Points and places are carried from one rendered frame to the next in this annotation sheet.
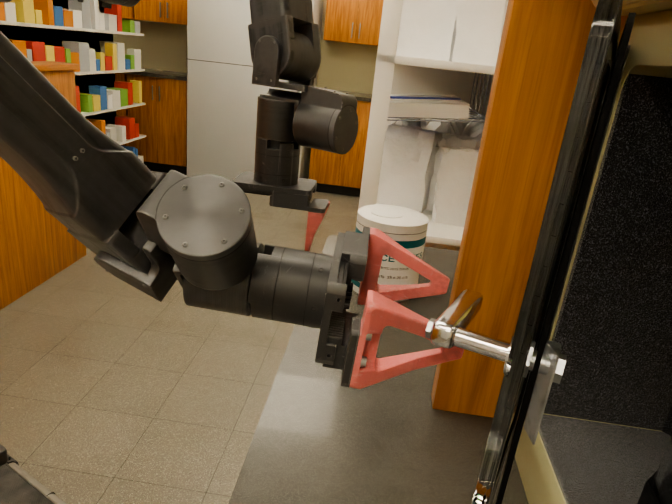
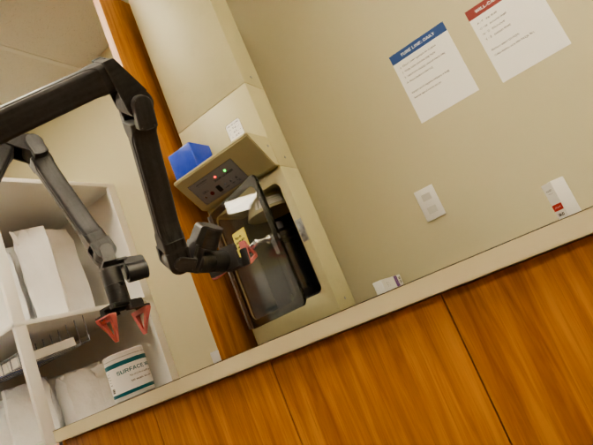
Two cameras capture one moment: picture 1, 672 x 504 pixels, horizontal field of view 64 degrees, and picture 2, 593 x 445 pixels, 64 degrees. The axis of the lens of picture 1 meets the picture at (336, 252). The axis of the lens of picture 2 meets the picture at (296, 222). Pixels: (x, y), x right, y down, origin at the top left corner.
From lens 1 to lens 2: 118 cm
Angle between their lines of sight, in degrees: 72
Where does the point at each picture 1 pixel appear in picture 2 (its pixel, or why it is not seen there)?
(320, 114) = (138, 262)
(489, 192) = not seen: hidden behind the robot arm
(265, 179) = (123, 298)
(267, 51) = (107, 248)
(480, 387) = (234, 340)
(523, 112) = not seen: hidden behind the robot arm
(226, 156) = not seen: outside the picture
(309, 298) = (226, 254)
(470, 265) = (208, 295)
